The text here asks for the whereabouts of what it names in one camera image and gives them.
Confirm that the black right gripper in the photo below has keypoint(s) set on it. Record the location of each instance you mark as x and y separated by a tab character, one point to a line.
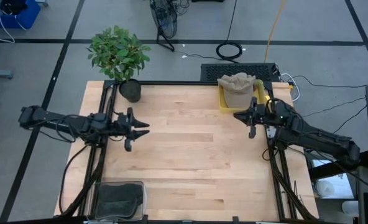
264	116

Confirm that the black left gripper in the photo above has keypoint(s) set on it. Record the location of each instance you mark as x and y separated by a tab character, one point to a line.
122	126

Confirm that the beige baseball cap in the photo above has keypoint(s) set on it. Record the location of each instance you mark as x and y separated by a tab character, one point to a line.
237	93

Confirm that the black baseball cap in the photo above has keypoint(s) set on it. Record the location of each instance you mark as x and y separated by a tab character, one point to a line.
125	193
115	213

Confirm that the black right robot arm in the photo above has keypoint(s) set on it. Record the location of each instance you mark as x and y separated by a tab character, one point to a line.
320	140

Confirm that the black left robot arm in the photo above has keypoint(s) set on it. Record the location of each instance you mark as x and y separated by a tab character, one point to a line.
47	119

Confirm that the yellow plastic bin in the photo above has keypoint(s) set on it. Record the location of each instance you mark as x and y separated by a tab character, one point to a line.
222	109

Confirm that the yellow cylinder tag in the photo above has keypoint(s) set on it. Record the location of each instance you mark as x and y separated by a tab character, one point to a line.
267	99

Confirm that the black perforated computer case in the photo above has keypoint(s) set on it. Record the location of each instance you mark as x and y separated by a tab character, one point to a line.
212	71

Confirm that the green potted plant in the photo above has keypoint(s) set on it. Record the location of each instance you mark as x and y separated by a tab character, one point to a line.
118	53

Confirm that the clear plastic bin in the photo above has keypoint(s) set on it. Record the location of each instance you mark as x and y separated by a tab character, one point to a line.
92	199

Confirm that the black bar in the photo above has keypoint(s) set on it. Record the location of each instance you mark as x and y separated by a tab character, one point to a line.
324	171

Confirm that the white crumpled bag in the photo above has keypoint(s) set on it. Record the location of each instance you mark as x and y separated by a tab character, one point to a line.
324	188

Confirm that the black floor fan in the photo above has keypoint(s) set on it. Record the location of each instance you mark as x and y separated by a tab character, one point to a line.
165	18

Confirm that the blue cart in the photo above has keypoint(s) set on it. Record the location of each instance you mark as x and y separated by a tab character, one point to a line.
28	15

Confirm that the black bag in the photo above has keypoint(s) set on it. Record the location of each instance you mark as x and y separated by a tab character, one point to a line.
13	6

